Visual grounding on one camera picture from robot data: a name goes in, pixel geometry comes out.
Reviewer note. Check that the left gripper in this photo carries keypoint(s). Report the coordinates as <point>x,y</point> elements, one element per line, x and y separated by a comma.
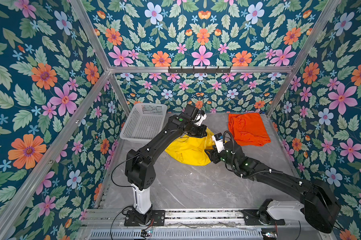
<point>202,133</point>

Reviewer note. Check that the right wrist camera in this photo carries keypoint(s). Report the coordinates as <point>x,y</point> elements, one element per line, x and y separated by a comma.
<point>219,142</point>

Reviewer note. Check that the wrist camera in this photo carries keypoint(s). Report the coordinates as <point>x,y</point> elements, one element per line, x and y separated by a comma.
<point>219,142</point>
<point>195,114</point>

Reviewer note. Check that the orange shorts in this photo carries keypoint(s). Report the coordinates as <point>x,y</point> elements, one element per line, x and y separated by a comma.
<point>248,129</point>

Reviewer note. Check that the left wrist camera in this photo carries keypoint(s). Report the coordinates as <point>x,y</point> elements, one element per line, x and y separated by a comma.
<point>195,114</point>

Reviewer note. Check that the yellow shorts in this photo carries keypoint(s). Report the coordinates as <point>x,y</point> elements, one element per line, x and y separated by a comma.
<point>191,151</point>

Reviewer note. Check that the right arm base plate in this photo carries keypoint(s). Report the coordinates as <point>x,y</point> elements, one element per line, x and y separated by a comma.
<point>255,218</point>

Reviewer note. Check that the white vented cable duct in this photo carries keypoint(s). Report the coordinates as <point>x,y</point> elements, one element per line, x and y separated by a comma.
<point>176,234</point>

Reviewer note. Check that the aluminium frame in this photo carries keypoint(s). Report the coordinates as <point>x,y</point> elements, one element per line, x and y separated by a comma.
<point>55,58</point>

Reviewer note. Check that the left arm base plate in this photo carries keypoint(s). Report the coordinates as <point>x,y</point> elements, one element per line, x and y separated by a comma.
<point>151,218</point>

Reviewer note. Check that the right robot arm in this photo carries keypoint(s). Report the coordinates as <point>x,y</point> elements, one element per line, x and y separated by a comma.
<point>315,203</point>

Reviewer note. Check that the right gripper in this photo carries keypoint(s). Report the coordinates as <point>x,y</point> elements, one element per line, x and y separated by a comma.
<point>213,155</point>

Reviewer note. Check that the aluminium mounting rail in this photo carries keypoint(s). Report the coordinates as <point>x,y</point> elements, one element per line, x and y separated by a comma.
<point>203,217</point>

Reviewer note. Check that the black hook rail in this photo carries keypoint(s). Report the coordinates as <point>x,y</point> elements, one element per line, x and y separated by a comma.
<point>197,70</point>

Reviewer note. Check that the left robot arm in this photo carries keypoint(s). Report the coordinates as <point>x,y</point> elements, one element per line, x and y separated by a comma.
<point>139,168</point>

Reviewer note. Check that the white plastic basket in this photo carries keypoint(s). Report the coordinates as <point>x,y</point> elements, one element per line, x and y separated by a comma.
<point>144,122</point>

